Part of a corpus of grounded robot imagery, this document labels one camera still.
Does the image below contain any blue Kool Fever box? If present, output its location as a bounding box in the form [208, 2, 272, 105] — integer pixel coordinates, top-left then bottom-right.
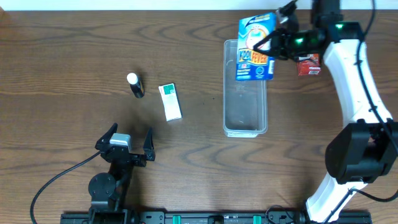
[236, 12, 276, 81]

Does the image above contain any red Panadol box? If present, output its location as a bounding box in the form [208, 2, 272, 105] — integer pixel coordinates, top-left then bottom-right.
[297, 54, 321, 76]

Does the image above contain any clear plastic container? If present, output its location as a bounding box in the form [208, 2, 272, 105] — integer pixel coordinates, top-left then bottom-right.
[223, 39, 268, 138]

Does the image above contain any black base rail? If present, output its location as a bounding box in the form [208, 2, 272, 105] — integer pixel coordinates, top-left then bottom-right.
[60, 210, 373, 224]

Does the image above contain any dark bottle white cap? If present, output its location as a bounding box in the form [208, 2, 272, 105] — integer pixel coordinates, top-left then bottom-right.
[126, 73, 145, 98]

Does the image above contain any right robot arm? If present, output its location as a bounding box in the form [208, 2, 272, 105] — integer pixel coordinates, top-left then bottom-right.
[254, 1, 397, 223]

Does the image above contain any white green Panadol box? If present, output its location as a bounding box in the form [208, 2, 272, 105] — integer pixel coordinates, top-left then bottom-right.
[159, 83, 182, 121]

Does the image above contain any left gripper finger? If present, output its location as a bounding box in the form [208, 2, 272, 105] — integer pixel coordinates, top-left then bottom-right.
[143, 128, 155, 161]
[95, 123, 118, 150]

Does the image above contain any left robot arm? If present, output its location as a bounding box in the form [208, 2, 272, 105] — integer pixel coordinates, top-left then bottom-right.
[88, 123, 155, 224]

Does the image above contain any left black cable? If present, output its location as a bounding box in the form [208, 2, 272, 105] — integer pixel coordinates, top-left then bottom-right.
[29, 151, 102, 224]

